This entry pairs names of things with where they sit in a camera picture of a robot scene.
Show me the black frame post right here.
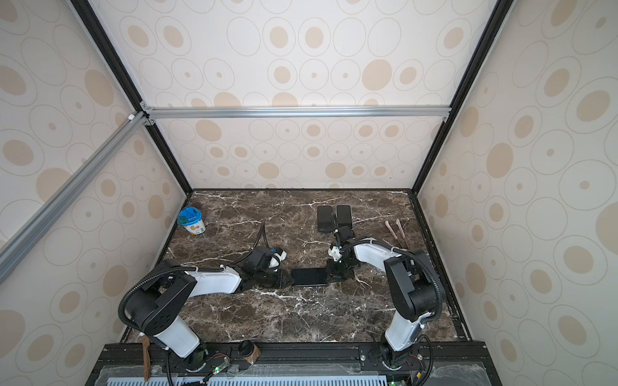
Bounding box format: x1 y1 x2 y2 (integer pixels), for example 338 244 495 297
410 0 514 197

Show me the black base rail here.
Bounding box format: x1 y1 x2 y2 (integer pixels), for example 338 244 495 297
86 342 501 385

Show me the magenta-edged smartphone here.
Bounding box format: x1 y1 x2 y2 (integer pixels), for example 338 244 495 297
291 268 328 287

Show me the silver aluminium side rail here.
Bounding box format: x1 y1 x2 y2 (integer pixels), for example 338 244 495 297
1 111 146 281

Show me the silver aluminium crossbar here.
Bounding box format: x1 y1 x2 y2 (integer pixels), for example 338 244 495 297
146 106 451 119

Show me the blue white yogurt cup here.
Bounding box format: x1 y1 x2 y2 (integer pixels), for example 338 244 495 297
176 207 206 236

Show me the black cylinder on base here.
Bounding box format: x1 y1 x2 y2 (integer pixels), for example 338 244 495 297
238 339 262 365

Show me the black frame post left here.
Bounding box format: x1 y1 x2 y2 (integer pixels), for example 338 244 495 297
70 0 193 197

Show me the white-edged smartphone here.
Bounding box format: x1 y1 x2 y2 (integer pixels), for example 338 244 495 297
336 204 353 229

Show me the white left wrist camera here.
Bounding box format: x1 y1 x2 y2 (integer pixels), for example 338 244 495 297
269 248 287 270

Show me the brown wooden stick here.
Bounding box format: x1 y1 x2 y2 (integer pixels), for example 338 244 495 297
141 336 151 384

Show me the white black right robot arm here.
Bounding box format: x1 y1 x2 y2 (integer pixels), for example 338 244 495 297
326 227 444 352

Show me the black frame post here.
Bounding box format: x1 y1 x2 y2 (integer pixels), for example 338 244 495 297
410 0 514 197
70 0 193 197

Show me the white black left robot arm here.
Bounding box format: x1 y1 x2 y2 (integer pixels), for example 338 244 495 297
117 246 293 359

